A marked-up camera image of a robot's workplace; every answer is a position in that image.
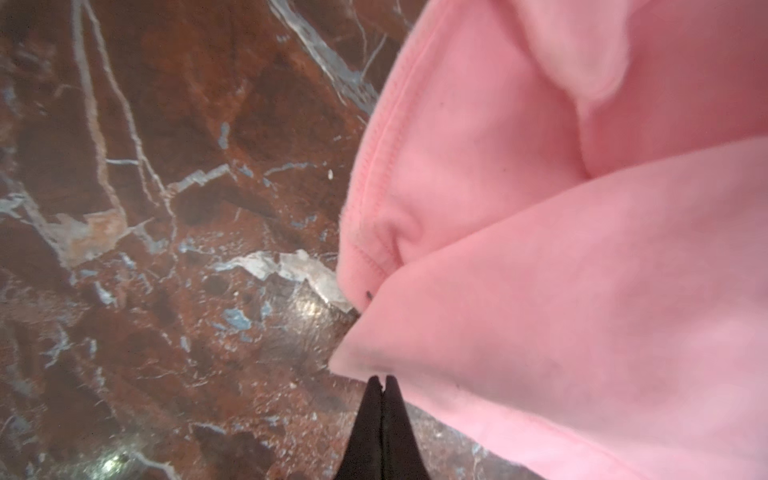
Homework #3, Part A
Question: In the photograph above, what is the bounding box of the pink t-shirt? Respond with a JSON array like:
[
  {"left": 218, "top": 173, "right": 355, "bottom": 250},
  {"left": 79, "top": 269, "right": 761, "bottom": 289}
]
[{"left": 329, "top": 1, "right": 767, "bottom": 479}]

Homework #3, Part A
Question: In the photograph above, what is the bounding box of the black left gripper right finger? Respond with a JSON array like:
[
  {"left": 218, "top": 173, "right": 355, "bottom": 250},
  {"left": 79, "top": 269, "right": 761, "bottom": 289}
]
[{"left": 382, "top": 375, "right": 430, "bottom": 480}]

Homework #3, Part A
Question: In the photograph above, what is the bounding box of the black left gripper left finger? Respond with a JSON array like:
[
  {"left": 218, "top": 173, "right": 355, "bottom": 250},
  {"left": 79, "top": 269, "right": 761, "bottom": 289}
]
[{"left": 334, "top": 376, "right": 383, "bottom": 480}]

